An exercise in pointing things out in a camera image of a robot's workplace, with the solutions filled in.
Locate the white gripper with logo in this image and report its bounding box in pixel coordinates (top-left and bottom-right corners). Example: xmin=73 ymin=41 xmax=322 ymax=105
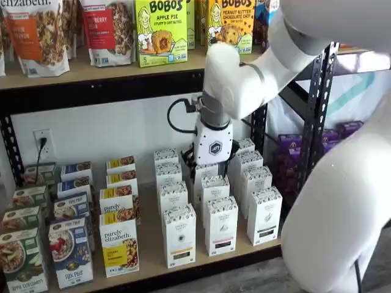
xmin=180 ymin=117 xmax=241 ymax=183

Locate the white tea box yellow strip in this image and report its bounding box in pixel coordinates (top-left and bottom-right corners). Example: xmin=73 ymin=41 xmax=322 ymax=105
xmin=161 ymin=203 xmax=197 ymax=269
xmin=153 ymin=148 xmax=180 ymax=167
xmin=158 ymin=180 xmax=189 ymax=211
xmin=155 ymin=163 xmax=183 ymax=186

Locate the white tea box pink strip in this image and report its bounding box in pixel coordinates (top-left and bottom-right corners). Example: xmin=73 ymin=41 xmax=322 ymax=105
xmin=200 ymin=175 xmax=230 ymax=228
xmin=206 ymin=195 xmax=239 ymax=257
xmin=194 ymin=163 xmax=221 ymax=179

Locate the white tea box black strip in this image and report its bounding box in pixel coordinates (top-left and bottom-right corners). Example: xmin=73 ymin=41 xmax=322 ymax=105
xmin=246 ymin=186 xmax=283 ymax=247
xmin=235 ymin=137 xmax=256 ymax=153
xmin=234 ymin=150 xmax=264 ymax=193
xmin=239 ymin=166 xmax=273 ymax=219

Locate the purple Annie's snack box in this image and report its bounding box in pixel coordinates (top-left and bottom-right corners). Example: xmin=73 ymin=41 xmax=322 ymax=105
xmin=321 ymin=128 xmax=340 ymax=153
xmin=272 ymin=148 xmax=302 ymax=196
xmin=337 ymin=121 xmax=365 ymax=140
xmin=278 ymin=133 xmax=303 ymax=151

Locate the white yellow purely elizabeth box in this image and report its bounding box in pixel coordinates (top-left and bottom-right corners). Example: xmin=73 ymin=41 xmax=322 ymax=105
xmin=99 ymin=186 xmax=139 ymax=216
xmin=106 ymin=170 xmax=139 ymax=190
xmin=99 ymin=210 xmax=141 ymax=278
xmin=106 ymin=155 xmax=136 ymax=175

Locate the wooden shelf board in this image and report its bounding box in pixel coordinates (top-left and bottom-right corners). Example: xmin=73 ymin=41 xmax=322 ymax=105
xmin=0 ymin=45 xmax=276 ymax=91
xmin=5 ymin=152 xmax=283 ymax=291

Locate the green Bobo's apple pie box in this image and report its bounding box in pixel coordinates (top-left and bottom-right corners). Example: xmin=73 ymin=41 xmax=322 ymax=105
xmin=135 ymin=0 xmax=189 ymax=68
xmin=185 ymin=0 xmax=196 ymax=51

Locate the yellow Bobo's peanut butter box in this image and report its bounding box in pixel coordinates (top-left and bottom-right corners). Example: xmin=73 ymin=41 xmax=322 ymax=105
xmin=207 ymin=0 xmax=256 ymax=56
xmin=195 ymin=0 xmax=210 ymax=46

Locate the blue Flax Plus oatmeal box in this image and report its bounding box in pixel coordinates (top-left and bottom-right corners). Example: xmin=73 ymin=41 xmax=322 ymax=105
xmin=60 ymin=161 xmax=92 ymax=181
xmin=48 ymin=217 xmax=94 ymax=290
xmin=57 ymin=176 xmax=92 ymax=196
xmin=53 ymin=192 xmax=91 ymax=222

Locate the purple blue ZBar box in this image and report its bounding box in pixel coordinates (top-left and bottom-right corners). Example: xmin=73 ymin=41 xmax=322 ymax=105
xmin=253 ymin=0 xmax=280 ymax=52

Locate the green oatmeal box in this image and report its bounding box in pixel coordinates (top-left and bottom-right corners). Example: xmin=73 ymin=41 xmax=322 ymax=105
xmin=12 ymin=185 xmax=49 ymax=211
xmin=23 ymin=163 xmax=57 ymax=187
xmin=0 ymin=227 xmax=49 ymax=293
xmin=0 ymin=206 xmax=43 ymax=236

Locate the black metal shelving rack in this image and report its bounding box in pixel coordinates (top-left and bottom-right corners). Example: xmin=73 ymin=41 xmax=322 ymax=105
xmin=0 ymin=41 xmax=340 ymax=293

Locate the white plastic sheet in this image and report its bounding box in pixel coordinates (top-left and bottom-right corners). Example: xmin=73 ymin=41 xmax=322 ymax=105
xmin=268 ymin=45 xmax=391 ymax=147

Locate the granola bag red label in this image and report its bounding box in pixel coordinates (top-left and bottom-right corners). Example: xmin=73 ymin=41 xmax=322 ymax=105
xmin=79 ymin=0 xmax=137 ymax=67

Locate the short black looped gripper cable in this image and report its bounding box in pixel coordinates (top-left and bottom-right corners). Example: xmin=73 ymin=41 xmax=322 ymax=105
xmin=167 ymin=98 xmax=202 ymax=135

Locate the white wall power outlet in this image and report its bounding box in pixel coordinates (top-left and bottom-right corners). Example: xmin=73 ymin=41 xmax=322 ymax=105
xmin=33 ymin=129 xmax=51 ymax=159

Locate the black power plug cord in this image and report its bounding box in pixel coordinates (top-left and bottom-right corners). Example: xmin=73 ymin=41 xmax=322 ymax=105
xmin=34 ymin=137 xmax=49 ymax=181

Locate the long black cable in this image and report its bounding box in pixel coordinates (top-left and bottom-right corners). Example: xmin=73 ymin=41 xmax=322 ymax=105
xmin=350 ymin=258 xmax=366 ymax=293

